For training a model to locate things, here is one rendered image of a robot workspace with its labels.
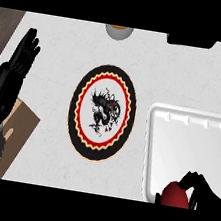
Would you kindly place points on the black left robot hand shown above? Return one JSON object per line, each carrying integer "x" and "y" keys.
{"x": 6, "y": 79}

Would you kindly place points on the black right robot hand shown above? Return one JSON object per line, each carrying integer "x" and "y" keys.
{"x": 207, "y": 195}

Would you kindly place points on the red tomato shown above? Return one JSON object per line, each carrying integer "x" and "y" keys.
{"x": 174, "y": 194}

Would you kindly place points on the white tray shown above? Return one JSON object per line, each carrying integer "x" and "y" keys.
{"x": 191, "y": 145}

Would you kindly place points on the black red patterned plate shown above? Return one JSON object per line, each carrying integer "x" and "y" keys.
{"x": 102, "y": 112}

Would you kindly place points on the brown wooden cutting board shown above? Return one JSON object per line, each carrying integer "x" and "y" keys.
{"x": 16, "y": 128}

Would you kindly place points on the black appliance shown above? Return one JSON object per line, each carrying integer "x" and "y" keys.
{"x": 191, "y": 41}

